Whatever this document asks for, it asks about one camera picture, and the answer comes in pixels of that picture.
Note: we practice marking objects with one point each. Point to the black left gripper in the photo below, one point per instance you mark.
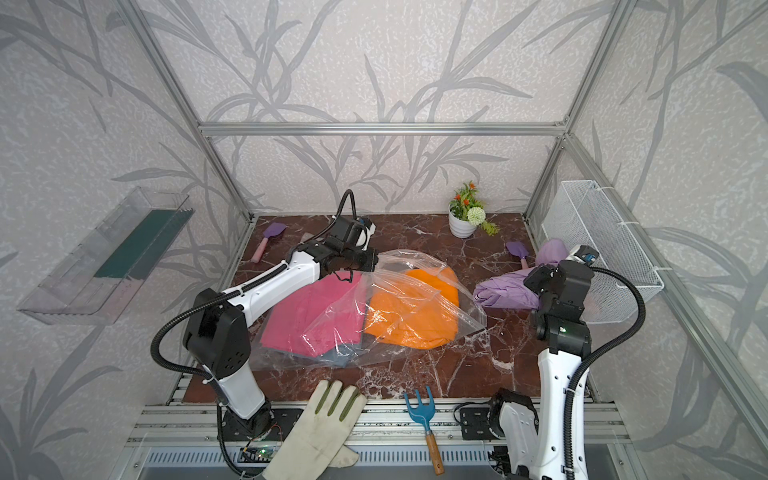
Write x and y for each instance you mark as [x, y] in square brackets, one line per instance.
[372, 259]

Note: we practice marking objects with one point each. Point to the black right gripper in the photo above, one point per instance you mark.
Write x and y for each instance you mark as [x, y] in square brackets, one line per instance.
[535, 280]

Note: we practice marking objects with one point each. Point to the lilac trousers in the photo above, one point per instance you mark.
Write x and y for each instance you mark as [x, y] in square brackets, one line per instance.
[507, 291]

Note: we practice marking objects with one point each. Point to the clear plastic vacuum bag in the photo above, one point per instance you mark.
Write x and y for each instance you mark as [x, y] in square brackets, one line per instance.
[472, 319]

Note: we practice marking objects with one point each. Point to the orange trousers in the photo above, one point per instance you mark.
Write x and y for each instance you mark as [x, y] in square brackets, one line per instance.
[417, 309]

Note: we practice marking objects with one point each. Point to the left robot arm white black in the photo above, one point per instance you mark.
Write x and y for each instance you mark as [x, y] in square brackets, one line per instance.
[217, 331]

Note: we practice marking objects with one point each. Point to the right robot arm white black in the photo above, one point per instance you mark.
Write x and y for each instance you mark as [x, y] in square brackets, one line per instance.
[548, 441]

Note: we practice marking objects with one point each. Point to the purple spatula right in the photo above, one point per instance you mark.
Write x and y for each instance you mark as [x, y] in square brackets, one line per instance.
[519, 250]

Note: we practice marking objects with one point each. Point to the purple spatula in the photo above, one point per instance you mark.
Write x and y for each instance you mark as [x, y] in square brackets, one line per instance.
[275, 229]
[519, 250]

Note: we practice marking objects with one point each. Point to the pink folded garment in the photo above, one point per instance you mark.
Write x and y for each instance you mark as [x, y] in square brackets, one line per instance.
[324, 317]

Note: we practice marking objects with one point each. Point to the purple spatula left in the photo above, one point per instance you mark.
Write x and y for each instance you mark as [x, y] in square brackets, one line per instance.
[275, 229]

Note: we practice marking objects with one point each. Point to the white pot artificial plant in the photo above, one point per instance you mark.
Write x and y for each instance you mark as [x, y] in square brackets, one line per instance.
[467, 213]

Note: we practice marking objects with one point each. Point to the white gardening glove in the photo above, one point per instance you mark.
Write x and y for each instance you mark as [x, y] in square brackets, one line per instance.
[317, 440]

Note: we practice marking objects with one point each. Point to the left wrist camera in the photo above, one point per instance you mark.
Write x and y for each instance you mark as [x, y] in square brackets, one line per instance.
[348, 233]

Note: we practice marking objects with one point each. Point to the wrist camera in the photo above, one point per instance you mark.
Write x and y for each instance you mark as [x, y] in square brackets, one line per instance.
[348, 233]
[585, 254]

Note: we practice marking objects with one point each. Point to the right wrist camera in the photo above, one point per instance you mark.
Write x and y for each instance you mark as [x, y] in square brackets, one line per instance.
[585, 254]

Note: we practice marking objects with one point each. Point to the white wire mesh basket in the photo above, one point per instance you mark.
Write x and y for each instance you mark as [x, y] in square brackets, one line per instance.
[582, 214]

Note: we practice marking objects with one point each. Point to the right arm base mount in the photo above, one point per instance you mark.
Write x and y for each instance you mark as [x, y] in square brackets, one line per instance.
[477, 420]

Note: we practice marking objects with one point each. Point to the blue hand rake wooden handle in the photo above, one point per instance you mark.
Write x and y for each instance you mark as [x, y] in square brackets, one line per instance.
[422, 413]

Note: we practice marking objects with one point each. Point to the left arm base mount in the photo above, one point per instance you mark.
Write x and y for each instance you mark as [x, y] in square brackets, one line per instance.
[272, 426]

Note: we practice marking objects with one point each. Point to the clear plastic wall shelf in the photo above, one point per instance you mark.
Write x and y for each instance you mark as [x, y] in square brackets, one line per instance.
[95, 283]

